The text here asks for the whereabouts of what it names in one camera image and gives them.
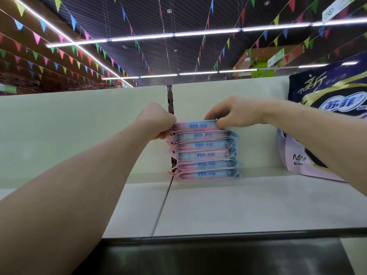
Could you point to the white green hanging sign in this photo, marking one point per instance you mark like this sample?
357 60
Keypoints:
341 7

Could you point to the green yellow store sign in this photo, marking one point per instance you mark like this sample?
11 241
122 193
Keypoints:
266 68

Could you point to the dark blue gold pad packet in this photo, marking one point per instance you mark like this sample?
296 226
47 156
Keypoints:
335 88

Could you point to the pink white pack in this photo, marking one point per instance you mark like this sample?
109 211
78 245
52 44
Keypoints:
298 160

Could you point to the person's left hand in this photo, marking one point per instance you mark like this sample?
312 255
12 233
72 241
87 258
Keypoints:
156 120

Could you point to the pink blue packet stack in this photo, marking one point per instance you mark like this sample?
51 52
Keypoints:
203 154

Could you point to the person's right hand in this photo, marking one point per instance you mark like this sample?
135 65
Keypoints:
241 111

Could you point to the green wall sign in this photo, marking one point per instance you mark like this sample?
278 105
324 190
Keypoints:
7 88

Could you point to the person's left forearm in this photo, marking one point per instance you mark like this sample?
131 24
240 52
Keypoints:
69 209

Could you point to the metal store shelving unit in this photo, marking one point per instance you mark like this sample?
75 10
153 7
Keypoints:
241 203

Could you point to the short ceiling light strip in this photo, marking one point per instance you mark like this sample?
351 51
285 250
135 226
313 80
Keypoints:
198 72

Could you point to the long ceiling light strip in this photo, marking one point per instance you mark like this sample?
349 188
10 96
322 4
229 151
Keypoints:
206 32

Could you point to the diagonal ceiling light strip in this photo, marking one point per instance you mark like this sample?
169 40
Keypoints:
97 59

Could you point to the person's right forearm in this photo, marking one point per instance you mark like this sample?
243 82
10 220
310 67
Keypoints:
321 140

